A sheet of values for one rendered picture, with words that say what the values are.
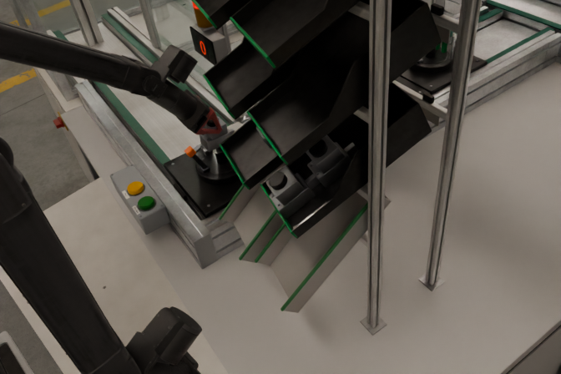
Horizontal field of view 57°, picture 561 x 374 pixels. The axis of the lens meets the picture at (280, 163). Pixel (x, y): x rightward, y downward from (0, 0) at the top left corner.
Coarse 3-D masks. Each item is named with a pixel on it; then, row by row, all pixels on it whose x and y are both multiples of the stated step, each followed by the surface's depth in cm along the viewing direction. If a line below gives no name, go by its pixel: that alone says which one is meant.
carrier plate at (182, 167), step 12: (180, 156) 139; (168, 168) 136; (180, 168) 136; (192, 168) 135; (180, 180) 132; (192, 180) 132; (192, 192) 128; (204, 192) 128; (216, 192) 127; (228, 192) 127; (204, 204) 125; (216, 204) 124
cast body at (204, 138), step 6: (210, 120) 124; (222, 120) 126; (204, 126) 125; (210, 126) 124; (222, 126) 124; (222, 132) 125; (228, 132) 127; (204, 138) 126; (210, 138) 125; (216, 138) 125; (222, 138) 126; (204, 144) 127; (210, 144) 125; (216, 144) 126; (210, 150) 126
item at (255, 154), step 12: (252, 120) 102; (240, 132) 103; (252, 132) 103; (228, 144) 103; (240, 144) 103; (252, 144) 101; (264, 144) 99; (228, 156) 100; (240, 156) 101; (252, 156) 99; (264, 156) 98; (276, 156) 93; (240, 168) 99; (252, 168) 98; (264, 168) 94; (240, 180) 94; (252, 180) 94
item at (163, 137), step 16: (192, 80) 170; (112, 96) 170; (128, 96) 175; (208, 96) 162; (128, 112) 162; (144, 112) 167; (160, 112) 166; (224, 112) 155; (128, 128) 161; (144, 128) 160; (160, 128) 159; (176, 128) 158; (144, 144) 150; (160, 144) 153; (176, 144) 152; (192, 144) 151; (160, 160) 143; (192, 208) 133
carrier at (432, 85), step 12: (444, 48) 160; (420, 60) 157; (432, 60) 158; (444, 60) 158; (480, 60) 159; (408, 72) 158; (420, 72) 158; (432, 72) 156; (444, 72) 156; (420, 84) 153; (432, 84) 152; (444, 84) 152
